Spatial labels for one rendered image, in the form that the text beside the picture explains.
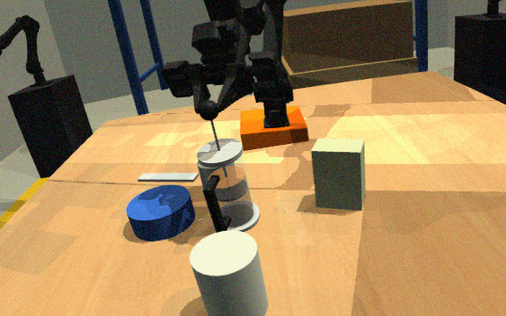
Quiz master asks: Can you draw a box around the blue short cylinder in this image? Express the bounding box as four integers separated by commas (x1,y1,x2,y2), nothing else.
126,185,196,241

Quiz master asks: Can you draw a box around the glass french press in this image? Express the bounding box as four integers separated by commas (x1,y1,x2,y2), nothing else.
196,100,260,233

